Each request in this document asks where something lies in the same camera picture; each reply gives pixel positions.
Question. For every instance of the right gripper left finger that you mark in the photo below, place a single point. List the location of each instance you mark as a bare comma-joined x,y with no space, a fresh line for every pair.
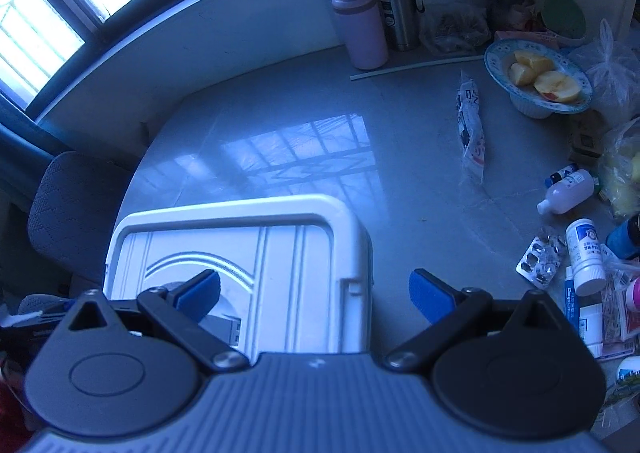
176,314

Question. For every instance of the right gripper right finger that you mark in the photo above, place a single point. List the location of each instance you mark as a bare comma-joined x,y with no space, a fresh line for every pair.
453,316

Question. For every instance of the white plastic bin lid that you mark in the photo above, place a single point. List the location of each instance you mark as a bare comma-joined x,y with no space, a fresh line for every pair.
295,271

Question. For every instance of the silver pill blister pack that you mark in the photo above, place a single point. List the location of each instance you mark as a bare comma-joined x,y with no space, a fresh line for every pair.
542,259

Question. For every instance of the blue white ointment tube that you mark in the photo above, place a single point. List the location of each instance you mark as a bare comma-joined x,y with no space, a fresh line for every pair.
571,305

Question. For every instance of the grey fabric chair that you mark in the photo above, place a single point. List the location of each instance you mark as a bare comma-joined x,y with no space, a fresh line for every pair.
73,215

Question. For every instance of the white medicine bottle blue label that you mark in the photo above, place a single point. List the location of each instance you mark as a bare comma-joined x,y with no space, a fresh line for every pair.
585,257

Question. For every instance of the white lotion bottle lying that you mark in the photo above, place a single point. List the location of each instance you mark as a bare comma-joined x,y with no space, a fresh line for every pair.
568,193

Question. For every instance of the white tube green cartoon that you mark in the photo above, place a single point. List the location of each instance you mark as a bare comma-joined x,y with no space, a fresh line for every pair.
626,381

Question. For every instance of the white snack wrapper packet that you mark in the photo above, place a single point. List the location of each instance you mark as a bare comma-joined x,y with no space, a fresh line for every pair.
470,128

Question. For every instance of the patterned bowl with apple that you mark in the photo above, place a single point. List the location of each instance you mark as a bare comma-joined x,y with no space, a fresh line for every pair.
539,80

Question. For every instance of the white stick on table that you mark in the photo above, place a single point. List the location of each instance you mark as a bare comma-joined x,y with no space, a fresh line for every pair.
413,66

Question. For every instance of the bag of dried snacks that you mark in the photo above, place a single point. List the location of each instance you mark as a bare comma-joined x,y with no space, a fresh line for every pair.
454,28

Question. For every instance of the clear plastic bag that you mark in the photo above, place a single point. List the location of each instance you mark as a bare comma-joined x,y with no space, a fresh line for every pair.
613,71

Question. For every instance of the pink insulated bottle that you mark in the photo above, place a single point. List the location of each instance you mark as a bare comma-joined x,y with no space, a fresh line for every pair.
359,23

